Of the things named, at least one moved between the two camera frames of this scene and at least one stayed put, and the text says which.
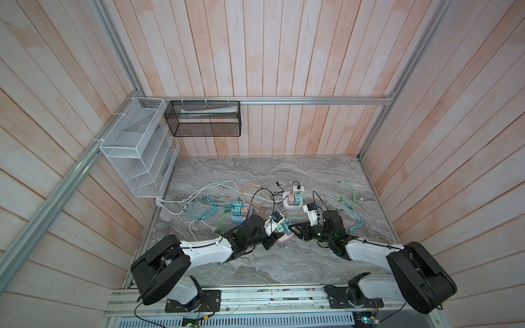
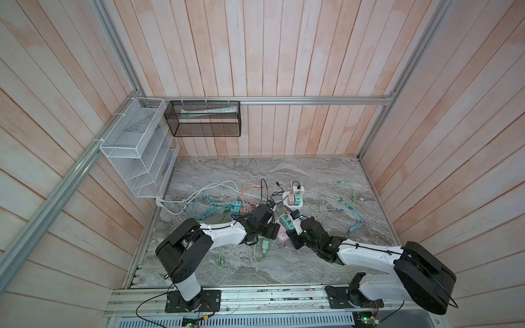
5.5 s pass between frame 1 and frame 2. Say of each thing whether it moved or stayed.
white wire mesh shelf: stayed
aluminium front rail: stayed
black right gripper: moved
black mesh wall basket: stayed
